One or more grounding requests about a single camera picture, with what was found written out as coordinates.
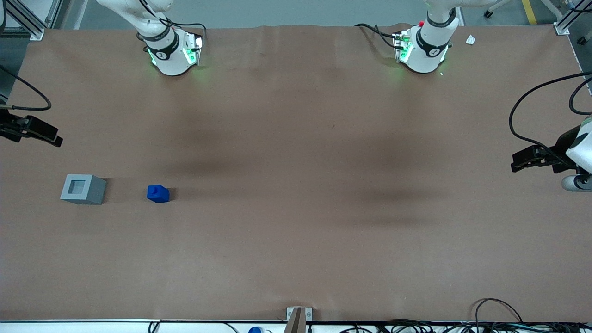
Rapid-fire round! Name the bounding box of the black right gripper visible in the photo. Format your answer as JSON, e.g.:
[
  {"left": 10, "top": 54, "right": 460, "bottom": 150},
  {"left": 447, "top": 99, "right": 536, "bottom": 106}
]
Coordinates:
[{"left": 0, "top": 110, "right": 63, "bottom": 148}]

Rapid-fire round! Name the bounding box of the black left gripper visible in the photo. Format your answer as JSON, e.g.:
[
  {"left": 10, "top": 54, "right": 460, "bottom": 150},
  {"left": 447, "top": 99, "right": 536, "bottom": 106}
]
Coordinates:
[{"left": 511, "top": 125, "right": 582, "bottom": 174}]

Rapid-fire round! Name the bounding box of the blue plastic part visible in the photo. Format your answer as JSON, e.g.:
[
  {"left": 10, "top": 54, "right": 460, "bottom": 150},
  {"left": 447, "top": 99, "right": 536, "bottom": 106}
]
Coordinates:
[{"left": 147, "top": 185, "right": 170, "bottom": 203}]

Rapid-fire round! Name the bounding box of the gray square base block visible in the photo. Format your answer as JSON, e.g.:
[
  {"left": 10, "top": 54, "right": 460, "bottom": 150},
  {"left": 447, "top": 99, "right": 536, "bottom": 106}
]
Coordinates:
[{"left": 60, "top": 174, "right": 107, "bottom": 205}]

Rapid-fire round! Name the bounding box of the brown table mat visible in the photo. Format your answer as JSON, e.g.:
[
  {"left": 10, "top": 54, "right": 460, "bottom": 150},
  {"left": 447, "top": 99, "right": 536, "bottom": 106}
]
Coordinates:
[{"left": 0, "top": 24, "right": 592, "bottom": 322}]

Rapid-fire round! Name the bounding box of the right arm black wrist cable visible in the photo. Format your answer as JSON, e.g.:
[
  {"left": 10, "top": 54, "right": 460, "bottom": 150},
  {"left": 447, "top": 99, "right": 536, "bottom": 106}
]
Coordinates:
[{"left": 0, "top": 65, "right": 52, "bottom": 111}]

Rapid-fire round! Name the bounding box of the left arm long black cable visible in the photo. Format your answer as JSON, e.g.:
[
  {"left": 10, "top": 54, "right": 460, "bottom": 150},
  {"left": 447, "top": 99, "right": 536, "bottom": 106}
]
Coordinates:
[{"left": 509, "top": 72, "right": 592, "bottom": 160}]

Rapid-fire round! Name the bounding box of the left wrist gray camera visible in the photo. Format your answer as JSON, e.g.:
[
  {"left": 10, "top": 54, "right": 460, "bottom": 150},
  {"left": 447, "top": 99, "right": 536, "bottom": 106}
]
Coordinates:
[{"left": 561, "top": 174, "right": 592, "bottom": 191}]

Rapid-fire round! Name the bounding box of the left arm short black cable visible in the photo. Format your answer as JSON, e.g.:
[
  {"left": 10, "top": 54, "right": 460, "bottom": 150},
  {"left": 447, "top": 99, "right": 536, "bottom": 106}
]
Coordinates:
[{"left": 569, "top": 76, "right": 592, "bottom": 116}]

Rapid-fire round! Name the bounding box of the aluminium frame post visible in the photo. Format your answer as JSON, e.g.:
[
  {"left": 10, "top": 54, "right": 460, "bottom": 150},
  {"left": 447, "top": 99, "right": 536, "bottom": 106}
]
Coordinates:
[
  {"left": 554, "top": 0, "right": 592, "bottom": 36},
  {"left": 7, "top": 0, "right": 45, "bottom": 41}
]

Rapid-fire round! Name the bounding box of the black looped cable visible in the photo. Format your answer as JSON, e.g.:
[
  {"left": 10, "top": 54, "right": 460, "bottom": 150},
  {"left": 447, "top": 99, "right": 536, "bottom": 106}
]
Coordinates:
[{"left": 474, "top": 298, "right": 524, "bottom": 324}]

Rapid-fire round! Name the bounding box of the black cable bundle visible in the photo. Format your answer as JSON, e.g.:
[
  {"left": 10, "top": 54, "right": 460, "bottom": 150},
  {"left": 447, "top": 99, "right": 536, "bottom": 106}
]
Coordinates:
[{"left": 340, "top": 318, "right": 592, "bottom": 333}]

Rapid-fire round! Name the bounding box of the right arm base black cable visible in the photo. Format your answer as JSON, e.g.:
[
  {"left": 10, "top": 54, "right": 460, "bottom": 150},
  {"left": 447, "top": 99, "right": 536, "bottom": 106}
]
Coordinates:
[{"left": 167, "top": 20, "right": 207, "bottom": 44}]

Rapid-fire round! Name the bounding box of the arm base black cable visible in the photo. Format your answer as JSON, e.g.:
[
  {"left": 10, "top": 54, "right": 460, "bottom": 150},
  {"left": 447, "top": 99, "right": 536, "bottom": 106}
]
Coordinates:
[
  {"left": 167, "top": 20, "right": 207, "bottom": 44},
  {"left": 355, "top": 23, "right": 399, "bottom": 49}
]

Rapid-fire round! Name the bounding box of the left arm base black cable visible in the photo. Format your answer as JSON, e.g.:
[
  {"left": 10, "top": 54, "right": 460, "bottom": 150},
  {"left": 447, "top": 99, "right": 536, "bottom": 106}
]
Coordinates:
[{"left": 355, "top": 23, "right": 399, "bottom": 49}]

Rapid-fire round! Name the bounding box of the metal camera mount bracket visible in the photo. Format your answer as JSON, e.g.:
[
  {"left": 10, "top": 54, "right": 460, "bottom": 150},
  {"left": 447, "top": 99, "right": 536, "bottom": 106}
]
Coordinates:
[{"left": 286, "top": 307, "right": 313, "bottom": 333}]

